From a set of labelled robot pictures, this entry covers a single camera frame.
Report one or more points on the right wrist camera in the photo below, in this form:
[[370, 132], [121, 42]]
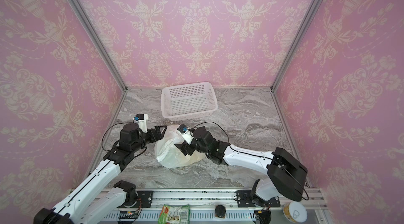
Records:
[[185, 133]]

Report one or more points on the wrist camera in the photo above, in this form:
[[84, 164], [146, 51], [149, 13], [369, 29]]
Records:
[[185, 133], [141, 121]]

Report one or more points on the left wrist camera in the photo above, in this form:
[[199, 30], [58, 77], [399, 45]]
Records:
[[141, 121]]

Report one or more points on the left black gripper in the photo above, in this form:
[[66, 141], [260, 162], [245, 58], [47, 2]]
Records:
[[160, 135]]

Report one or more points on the white plastic bag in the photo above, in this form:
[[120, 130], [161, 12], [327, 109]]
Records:
[[168, 155]]

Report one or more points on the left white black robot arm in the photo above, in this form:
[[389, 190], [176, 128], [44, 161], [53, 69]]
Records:
[[80, 206]]

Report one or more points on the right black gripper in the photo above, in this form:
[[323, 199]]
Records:
[[189, 145]]

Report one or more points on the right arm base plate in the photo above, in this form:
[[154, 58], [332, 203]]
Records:
[[245, 199]]

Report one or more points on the black lid jar front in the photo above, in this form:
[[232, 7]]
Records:
[[220, 211]]

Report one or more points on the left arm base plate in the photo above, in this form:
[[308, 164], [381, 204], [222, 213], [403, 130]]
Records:
[[143, 198]]

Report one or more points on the green snack packet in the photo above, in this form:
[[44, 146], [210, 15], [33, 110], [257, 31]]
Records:
[[174, 215]]

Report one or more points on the white perforated plastic basket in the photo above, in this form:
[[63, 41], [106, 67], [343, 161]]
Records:
[[188, 101]]

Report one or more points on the tin can pull tab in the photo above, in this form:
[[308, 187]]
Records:
[[295, 212]]

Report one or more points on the right aluminium corner post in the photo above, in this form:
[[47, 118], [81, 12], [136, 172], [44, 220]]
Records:
[[302, 30]]

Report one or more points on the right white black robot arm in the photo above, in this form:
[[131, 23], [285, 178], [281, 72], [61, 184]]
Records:
[[286, 175]]

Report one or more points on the left aluminium corner post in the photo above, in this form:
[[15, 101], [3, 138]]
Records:
[[80, 12]]

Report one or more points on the aluminium corner post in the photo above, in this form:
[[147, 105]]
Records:
[[302, 30], [80, 12]]

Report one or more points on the aluminium front rail frame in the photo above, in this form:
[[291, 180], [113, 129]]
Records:
[[202, 202]]

